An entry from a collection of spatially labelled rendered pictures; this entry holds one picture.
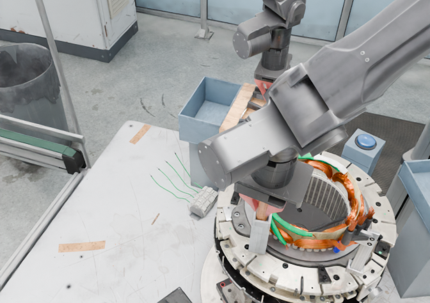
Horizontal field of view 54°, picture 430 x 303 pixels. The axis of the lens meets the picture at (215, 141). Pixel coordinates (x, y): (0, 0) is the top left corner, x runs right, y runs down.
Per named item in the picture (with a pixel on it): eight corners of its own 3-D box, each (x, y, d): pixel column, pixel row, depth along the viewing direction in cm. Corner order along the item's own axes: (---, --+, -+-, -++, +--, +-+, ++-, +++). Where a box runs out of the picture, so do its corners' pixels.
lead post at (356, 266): (361, 277, 67) (382, 237, 59) (345, 271, 68) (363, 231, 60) (363, 268, 68) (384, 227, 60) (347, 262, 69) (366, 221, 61)
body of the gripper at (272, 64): (253, 79, 93) (254, 51, 88) (265, 55, 100) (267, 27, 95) (281, 85, 92) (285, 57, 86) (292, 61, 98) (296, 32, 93)
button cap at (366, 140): (370, 150, 96) (371, 147, 95) (354, 142, 97) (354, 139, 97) (377, 140, 98) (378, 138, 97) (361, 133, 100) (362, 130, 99)
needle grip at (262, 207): (256, 224, 65) (260, 202, 61) (254, 214, 66) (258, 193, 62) (267, 223, 65) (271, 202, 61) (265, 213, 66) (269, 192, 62)
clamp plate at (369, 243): (370, 248, 61) (376, 237, 59) (354, 241, 62) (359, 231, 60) (371, 245, 61) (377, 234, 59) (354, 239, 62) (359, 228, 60)
